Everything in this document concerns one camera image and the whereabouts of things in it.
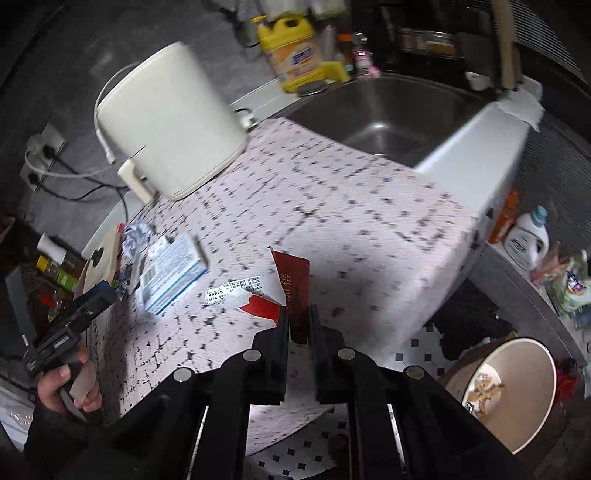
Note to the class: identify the grey base cabinet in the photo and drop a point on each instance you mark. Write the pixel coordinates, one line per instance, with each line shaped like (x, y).
(494, 184)

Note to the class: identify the blue white box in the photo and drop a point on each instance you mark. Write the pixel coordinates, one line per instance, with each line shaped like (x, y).
(171, 277)

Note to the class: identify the small colourful wrapper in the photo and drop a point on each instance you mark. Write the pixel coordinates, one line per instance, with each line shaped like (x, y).
(123, 286)

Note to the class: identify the patterned pouch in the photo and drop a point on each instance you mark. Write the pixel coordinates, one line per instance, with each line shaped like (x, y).
(549, 267)

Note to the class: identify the crumpled foil ball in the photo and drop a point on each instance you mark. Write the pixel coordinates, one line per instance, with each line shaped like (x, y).
(136, 237)

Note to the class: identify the grey window blinds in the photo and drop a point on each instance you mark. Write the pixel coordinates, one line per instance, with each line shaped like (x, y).
(563, 161)

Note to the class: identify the person's left hand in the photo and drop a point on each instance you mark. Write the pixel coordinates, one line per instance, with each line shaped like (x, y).
(48, 392)

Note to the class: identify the green white refill bag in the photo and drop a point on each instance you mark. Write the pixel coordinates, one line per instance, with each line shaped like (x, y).
(572, 286)

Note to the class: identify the red white carton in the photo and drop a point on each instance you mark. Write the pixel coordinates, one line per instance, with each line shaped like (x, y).
(291, 286)

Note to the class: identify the metal sink strainer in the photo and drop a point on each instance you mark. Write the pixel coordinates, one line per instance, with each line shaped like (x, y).
(313, 90)

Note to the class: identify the wall socket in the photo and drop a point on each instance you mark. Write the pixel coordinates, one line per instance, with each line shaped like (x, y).
(46, 138)
(32, 173)

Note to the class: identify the small pink bottle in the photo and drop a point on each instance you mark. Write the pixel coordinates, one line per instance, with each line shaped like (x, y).
(366, 62)

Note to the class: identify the yellow detergent bottle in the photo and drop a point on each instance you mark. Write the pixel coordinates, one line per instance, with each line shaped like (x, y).
(291, 50)

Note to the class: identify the white plastic bag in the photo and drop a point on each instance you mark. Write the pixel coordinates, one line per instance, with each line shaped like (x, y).
(285, 5)
(328, 7)

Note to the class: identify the group of condiment bottles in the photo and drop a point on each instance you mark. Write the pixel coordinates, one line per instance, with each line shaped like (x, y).
(51, 277)

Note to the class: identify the white laundry detergent bottle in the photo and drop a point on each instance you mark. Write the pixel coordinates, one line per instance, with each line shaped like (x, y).
(526, 242)

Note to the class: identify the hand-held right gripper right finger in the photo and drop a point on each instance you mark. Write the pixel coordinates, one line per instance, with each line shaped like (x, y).
(323, 360)

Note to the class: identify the white black patterned tablecloth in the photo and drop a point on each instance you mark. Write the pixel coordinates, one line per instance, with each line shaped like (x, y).
(346, 207)

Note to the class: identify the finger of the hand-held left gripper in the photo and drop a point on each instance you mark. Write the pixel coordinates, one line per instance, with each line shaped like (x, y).
(92, 300)

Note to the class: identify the white round bin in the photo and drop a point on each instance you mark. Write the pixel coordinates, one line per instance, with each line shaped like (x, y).
(521, 401)

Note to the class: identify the white cloth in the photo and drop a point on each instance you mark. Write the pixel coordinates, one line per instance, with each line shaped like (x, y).
(519, 104)

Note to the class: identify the orange bottle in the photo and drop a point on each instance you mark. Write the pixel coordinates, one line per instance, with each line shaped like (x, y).
(505, 217)

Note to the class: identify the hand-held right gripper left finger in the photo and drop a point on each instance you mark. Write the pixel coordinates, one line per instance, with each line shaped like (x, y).
(277, 350)

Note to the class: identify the wooden cutting board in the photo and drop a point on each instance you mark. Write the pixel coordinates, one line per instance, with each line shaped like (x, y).
(505, 46)

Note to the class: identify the red plastic bag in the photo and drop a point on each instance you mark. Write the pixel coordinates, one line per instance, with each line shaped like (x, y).
(565, 378)

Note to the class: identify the person's left forearm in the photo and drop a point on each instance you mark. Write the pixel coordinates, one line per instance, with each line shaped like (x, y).
(55, 438)

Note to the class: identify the small wooden board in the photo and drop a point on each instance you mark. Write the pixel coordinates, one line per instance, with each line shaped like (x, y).
(104, 258)

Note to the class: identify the steel kitchen sink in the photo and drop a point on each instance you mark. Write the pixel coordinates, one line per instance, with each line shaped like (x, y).
(392, 120)

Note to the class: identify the black cloth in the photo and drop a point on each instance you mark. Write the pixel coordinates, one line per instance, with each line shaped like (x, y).
(475, 323)

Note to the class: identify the yellow sponge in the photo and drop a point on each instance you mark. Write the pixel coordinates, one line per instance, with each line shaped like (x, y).
(338, 71)

